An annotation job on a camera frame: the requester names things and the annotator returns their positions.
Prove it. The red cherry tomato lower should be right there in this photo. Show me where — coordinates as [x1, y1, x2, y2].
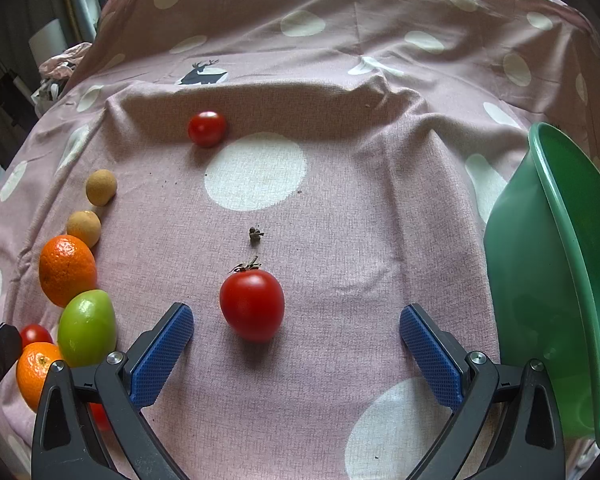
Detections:
[219, 256, 286, 343]

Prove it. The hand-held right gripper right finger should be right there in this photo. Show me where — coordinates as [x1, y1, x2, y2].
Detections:
[399, 303, 566, 480]

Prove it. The crumpled pale cloth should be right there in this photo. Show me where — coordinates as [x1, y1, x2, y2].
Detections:
[39, 42, 93, 81]

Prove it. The green plastic bowl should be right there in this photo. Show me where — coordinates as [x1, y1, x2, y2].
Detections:
[482, 122, 600, 448]

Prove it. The white panel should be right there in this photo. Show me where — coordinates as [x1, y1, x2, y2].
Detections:
[30, 19, 63, 68]

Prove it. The pink polka dot blanket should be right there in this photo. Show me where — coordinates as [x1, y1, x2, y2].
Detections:
[0, 0, 600, 480]

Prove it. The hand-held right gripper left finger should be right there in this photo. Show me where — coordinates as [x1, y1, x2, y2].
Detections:
[31, 302, 195, 480]

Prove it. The large green apple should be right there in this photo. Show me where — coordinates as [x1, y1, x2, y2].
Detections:
[57, 289, 117, 368]

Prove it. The orange mandarin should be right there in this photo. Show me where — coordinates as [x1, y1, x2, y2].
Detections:
[16, 342, 65, 413]
[38, 235, 98, 308]

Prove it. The small red cherry tomato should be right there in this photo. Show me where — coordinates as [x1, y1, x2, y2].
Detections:
[89, 401, 112, 433]
[188, 111, 228, 148]
[19, 324, 54, 350]

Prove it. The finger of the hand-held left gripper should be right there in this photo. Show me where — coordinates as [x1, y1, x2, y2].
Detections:
[0, 309, 23, 428]

